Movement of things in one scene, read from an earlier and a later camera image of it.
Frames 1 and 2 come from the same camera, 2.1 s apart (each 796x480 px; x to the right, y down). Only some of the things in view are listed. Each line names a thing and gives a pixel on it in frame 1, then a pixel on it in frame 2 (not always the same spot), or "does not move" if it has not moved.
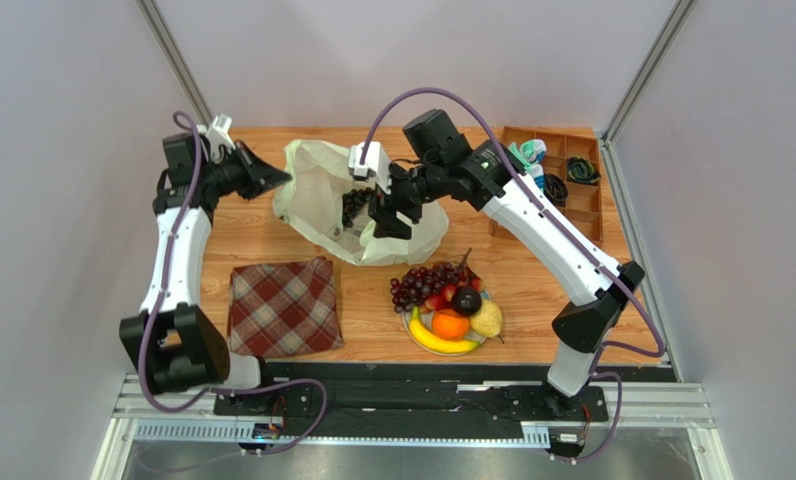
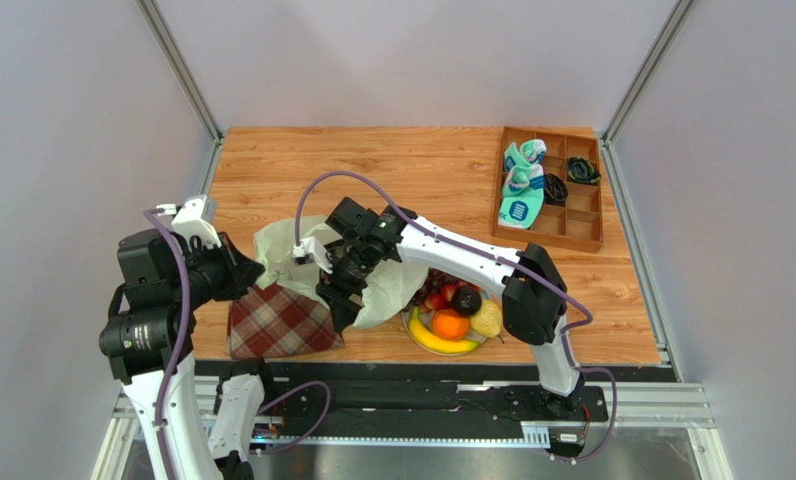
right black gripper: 390,202 → 343,288
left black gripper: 259,177 → 241,271
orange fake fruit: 450,325 does not move
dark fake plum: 466,301 does not move
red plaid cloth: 285,308 does not move
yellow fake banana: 436,343 does not move
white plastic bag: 309,196 → 390,289
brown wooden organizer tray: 583,205 does not move
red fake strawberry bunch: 443,299 does not move
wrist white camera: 376,163 → 309,251
